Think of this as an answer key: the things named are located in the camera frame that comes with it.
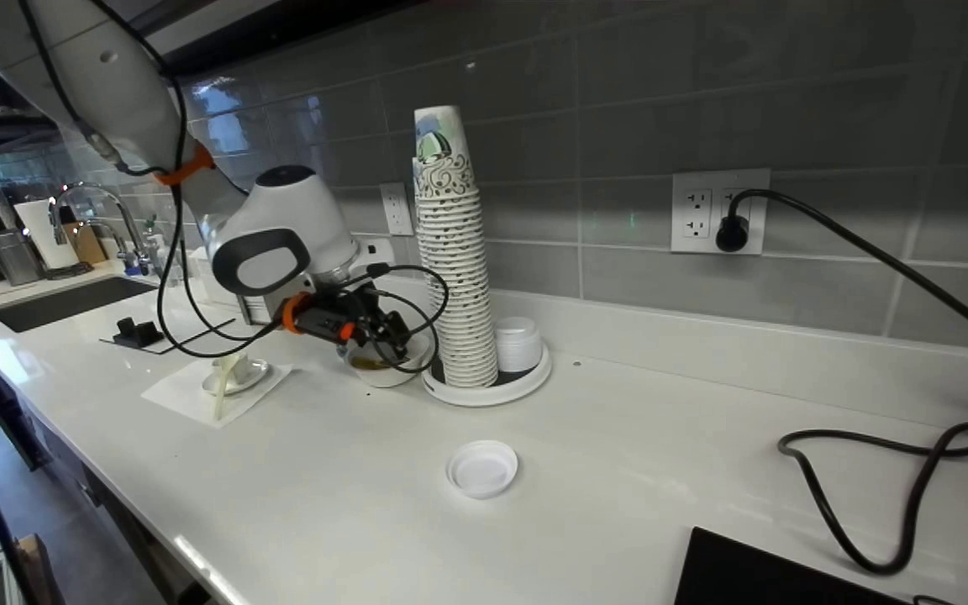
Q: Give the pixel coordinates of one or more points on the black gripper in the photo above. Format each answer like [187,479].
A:
[351,307]

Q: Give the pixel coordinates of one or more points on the tall paper cup stack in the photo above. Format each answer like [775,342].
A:
[455,281]

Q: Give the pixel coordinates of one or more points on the small white cup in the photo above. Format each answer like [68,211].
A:
[520,349]

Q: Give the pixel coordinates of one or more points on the white plastic cup lid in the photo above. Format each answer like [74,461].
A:
[482,471]

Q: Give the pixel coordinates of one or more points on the clear plastic container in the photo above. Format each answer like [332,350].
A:
[187,398]

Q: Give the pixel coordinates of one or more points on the small black object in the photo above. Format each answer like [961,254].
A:
[136,333]

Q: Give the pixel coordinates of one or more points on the amber bottle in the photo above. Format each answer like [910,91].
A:
[85,246]

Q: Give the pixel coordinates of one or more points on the grey overhead cabinet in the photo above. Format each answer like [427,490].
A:
[235,30]

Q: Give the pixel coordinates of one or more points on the white rectangular board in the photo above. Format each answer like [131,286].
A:
[45,238]

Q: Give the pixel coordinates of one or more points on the brown wooden furniture piece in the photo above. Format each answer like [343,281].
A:
[34,577]

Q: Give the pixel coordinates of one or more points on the white double wall outlet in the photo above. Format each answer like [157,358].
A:
[694,213]

